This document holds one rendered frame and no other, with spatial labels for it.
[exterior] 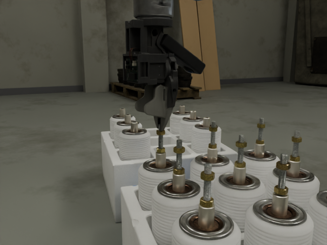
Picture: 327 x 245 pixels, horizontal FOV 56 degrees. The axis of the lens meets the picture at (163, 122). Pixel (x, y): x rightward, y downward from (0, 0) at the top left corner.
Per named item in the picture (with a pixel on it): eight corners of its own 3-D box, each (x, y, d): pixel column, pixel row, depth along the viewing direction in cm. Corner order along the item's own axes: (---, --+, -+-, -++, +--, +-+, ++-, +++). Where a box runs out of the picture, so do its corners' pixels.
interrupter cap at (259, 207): (243, 215, 46) (244, 210, 46) (265, 198, 51) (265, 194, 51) (295, 235, 41) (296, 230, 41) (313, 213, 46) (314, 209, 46)
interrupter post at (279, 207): (267, 214, 46) (269, 194, 45) (274, 208, 48) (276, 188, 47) (283, 220, 44) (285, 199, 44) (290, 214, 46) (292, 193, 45)
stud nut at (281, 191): (286, 190, 46) (287, 185, 46) (288, 195, 44) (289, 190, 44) (273, 189, 46) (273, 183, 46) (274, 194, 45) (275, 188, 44)
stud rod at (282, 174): (282, 201, 46) (287, 153, 44) (283, 204, 45) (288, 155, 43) (276, 200, 46) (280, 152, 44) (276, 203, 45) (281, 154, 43)
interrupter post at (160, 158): (161, 164, 67) (161, 149, 66) (168, 167, 65) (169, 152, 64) (152, 166, 65) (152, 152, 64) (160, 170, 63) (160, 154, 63)
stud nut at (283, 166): (289, 166, 45) (289, 161, 45) (291, 170, 43) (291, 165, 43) (275, 165, 45) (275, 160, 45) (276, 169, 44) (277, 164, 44)
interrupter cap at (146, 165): (161, 158, 70) (161, 155, 70) (186, 167, 65) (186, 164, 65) (135, 166, 65) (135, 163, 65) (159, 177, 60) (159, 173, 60)
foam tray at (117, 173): (191, 164, 136) (192, 125, 132) (235, 205, 100) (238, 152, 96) (102, 174, 126) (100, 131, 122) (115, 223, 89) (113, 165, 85)
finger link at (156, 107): (140, 132, 60) (138, 85, 59) (166, 129, 63) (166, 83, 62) (148, 135, 58) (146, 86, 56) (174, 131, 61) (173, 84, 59)
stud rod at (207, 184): (203, 217, 42) (205, 165, 40) (201, 213, 43) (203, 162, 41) (210, 216, 42) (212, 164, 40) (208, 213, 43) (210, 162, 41)
